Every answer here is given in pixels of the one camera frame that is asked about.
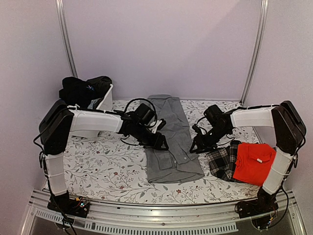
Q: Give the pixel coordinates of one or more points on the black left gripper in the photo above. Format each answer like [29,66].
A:
[157,143]

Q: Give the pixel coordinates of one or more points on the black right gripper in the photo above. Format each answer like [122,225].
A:
[202,144]

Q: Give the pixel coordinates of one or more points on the grey button-up shirt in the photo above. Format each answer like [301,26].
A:
[176,165]

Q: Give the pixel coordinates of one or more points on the black garment with logo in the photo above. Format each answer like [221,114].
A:
[77,91]

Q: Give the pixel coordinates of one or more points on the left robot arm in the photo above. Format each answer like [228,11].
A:
[63,121]

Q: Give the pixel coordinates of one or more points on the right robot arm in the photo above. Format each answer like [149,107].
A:
[288,126]

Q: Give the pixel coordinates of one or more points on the white plastic laundry basket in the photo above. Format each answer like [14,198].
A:
[105,104]

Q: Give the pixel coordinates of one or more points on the black white plaid garment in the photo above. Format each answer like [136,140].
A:
[222,162]

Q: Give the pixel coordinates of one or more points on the red folded t-shirt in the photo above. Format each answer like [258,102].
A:
[253,163]

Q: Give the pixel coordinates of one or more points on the floral patterned table cover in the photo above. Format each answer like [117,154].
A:
[110,169]

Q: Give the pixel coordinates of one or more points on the dark olive garment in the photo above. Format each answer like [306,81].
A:
[101,83]

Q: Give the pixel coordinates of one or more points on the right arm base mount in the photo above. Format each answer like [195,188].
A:
[262,213]

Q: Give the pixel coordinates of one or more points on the aluminium table front rail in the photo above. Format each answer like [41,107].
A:
[117,218]

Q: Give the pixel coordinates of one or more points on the aluminium frame post right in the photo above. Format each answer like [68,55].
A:
[257,47]

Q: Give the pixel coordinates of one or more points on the aluminium frame post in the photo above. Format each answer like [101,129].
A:
[257,47]
[65,36]

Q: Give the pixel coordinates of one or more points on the aluminium frame post left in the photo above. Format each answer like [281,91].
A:
[65,36]

